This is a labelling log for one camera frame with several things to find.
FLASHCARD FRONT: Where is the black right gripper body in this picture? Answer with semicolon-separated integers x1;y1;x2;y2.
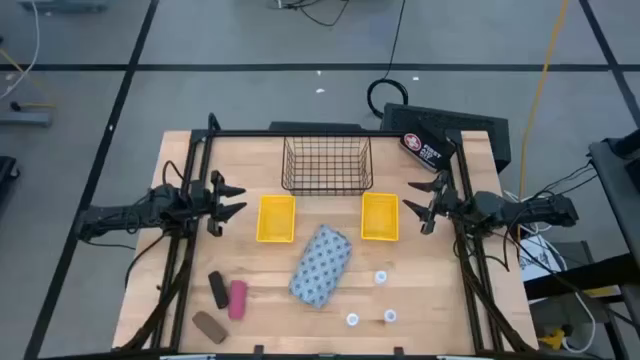
421;170;464;236

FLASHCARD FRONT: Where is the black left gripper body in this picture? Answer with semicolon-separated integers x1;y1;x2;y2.
191;169;225;238

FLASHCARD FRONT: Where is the black bandage roll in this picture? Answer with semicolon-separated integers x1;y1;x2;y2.
207;270;230;310

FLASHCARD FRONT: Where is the pink bandage roll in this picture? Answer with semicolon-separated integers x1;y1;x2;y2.
227;279;249;321

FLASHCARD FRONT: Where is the grey patterned fabric pouch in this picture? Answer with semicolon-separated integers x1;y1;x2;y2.
288;224;353;309

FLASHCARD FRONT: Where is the black first aid kit bag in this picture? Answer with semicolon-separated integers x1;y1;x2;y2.
398;130;457;174

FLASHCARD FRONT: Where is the yellow plastic bin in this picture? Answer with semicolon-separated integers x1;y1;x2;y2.
360;191;401;242
255;194;297;244

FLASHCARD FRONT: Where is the black perforated computer case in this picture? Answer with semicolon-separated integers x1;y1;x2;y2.
380;102;512;174

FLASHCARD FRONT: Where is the black flat box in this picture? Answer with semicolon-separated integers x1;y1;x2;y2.
268;121;365;133

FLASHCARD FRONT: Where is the white printed bag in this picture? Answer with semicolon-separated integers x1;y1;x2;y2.
517;234;569;284

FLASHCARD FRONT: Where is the black metal beam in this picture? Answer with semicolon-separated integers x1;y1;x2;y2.
523;253;640;302

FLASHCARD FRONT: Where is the black side cart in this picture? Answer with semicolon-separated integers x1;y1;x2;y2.
588;128;640;261

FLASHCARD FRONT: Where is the yellow power plug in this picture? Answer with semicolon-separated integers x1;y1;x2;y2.
538;327;569;351

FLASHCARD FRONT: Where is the grey metal floor bar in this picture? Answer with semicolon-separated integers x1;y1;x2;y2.
18;0;109;14
0;110;53;128

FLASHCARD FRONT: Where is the black metal table frame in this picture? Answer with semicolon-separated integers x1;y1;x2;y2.
117;112;539;356

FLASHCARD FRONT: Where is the black wire basket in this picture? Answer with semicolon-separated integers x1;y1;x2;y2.
280;135;375;197

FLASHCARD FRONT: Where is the black coiled cable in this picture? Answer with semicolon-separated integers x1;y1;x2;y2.
366;0;410;120

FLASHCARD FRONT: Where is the thick yellow cable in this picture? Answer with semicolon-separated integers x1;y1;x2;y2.
517;0;571;201

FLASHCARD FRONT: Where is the thin black cable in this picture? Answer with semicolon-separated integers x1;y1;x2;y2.
277;0;351;28

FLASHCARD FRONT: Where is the thin yellow cable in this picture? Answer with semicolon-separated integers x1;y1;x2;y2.
0;47;57;110

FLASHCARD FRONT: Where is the white cable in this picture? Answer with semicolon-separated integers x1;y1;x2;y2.
0;0;41;101

